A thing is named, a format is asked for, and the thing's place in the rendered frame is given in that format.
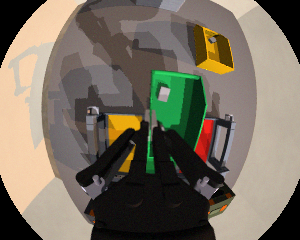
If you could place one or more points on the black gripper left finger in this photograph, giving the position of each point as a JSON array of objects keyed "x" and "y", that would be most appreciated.
[{"x": 95, "y": 178}]

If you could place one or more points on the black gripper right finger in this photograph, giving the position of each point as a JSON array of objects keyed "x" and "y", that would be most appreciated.
[{"x": 188, "y": 161}]

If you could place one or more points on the green bin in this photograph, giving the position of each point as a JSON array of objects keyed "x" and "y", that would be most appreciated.
[{"x": 186, "y": 106}]

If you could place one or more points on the yellow bin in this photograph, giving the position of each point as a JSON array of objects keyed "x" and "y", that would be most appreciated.
[{"x": 220, "y": 56}]

